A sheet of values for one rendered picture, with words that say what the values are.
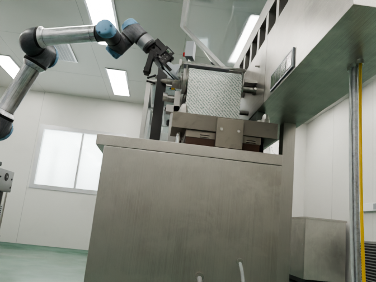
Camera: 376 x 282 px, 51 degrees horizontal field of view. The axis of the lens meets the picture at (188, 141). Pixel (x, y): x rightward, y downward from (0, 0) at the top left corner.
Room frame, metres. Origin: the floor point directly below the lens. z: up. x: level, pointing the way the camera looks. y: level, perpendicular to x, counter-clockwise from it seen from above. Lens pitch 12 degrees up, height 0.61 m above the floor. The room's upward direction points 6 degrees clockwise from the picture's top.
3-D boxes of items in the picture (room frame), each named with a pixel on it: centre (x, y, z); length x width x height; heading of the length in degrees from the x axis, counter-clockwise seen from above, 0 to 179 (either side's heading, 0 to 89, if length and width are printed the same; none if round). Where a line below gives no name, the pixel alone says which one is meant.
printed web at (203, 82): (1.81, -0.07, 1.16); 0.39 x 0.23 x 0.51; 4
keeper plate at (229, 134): (1.41, -0.15, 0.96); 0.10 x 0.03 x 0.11; 94
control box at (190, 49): (2.22, 0.05, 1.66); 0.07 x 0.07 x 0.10; 78
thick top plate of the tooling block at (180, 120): (1.50, -0.13, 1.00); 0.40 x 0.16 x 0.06; 94
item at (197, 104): (1.62, -0.09, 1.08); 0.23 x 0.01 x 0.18; 94
